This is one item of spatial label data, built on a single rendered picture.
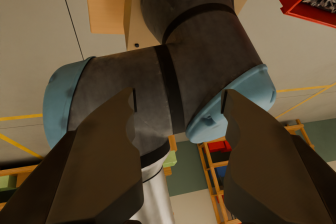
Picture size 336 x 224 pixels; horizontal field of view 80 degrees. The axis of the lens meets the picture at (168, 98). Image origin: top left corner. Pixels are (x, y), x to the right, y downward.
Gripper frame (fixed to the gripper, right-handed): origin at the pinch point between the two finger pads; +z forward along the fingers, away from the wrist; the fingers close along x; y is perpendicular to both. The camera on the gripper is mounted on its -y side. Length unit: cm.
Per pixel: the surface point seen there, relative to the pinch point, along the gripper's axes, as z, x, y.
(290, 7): 34.3, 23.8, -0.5
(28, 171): 248, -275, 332
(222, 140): 362, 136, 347
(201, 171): 330, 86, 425
